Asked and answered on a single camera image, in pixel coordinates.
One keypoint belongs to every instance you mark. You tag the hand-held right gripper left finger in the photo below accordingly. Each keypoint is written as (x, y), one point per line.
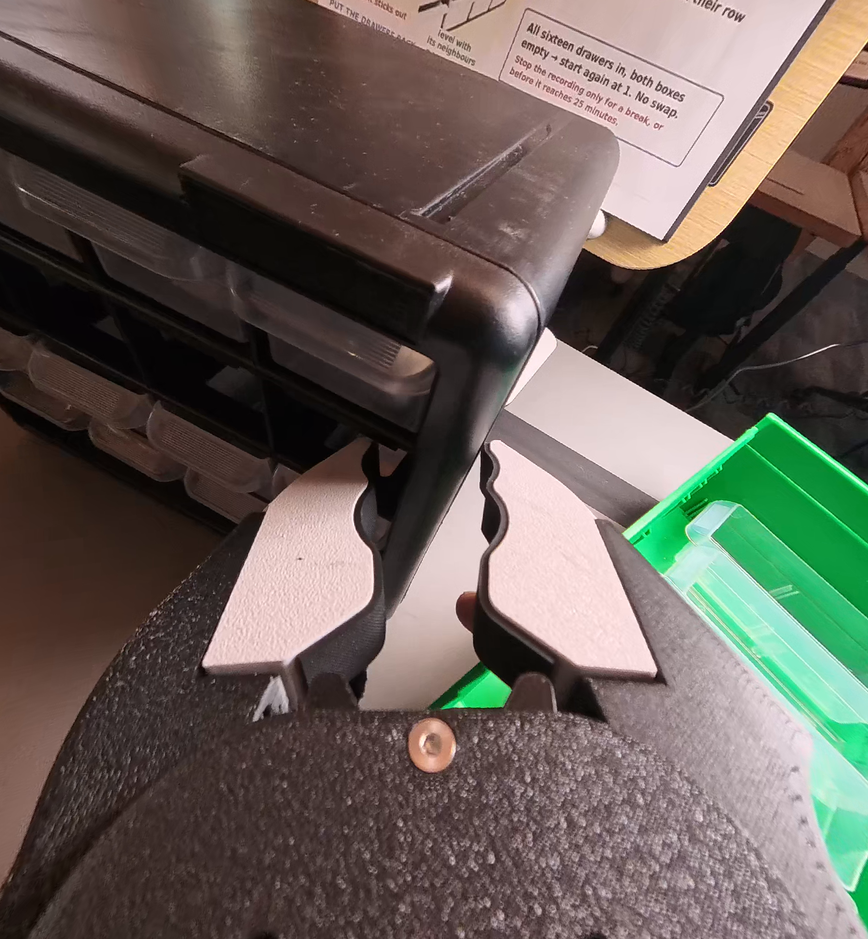
(294, 572)

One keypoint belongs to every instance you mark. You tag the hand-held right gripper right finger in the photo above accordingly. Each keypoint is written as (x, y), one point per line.
(566, 587)

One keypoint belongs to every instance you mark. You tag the clear plastic drawer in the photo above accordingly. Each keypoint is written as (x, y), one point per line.
(793, 579)
(771, 697)

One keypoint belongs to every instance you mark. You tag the green plastic bin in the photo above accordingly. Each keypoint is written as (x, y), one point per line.
(786, 469)

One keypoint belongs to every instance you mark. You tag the black drawer cabinet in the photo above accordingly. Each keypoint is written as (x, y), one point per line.
(294, 110)

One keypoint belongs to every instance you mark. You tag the person's right hand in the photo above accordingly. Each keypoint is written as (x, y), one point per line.
(467, 612)

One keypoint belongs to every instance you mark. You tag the grey tape strip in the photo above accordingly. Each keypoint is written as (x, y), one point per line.
(588, 469)

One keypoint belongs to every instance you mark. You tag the set of clear cabinet drawers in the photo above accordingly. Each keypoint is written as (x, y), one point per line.
(148, 249)

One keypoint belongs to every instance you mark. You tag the printed instruction poster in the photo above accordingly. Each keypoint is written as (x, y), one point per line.
(625, 147)

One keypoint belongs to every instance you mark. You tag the wooden shelf frame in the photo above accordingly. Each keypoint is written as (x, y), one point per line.
(808, 194)

